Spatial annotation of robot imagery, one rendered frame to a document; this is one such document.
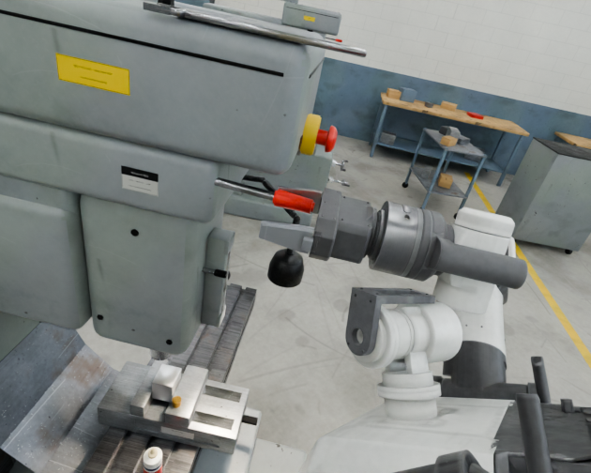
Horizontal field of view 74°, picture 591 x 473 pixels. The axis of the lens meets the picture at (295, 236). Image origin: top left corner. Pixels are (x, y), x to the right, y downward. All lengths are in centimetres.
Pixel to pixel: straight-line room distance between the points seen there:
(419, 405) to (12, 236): 64
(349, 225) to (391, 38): 671
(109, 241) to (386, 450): 51
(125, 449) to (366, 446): 87
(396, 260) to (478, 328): 25
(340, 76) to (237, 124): 667
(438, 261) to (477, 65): 697
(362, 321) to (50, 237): 51
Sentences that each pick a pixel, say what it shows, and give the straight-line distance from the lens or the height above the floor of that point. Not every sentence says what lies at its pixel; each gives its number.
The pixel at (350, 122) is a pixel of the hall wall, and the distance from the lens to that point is 728.
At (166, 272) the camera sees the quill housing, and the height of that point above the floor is 152.
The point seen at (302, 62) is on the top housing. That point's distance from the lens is 47.
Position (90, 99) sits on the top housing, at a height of 178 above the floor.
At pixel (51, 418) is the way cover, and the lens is 126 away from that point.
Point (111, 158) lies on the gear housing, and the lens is 59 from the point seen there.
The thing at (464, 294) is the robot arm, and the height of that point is 167.
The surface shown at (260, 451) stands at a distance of 139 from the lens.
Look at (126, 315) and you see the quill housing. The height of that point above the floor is 140.
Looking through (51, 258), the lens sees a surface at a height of 151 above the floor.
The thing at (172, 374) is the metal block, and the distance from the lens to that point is 109.
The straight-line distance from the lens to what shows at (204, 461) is 123.
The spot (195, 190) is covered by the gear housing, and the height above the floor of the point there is 168.
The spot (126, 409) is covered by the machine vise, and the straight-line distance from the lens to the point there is 114.
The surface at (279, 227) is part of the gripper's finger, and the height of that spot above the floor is 171.
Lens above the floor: 193
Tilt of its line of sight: 31 degrees down
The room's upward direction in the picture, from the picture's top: 12 degrees clockwise
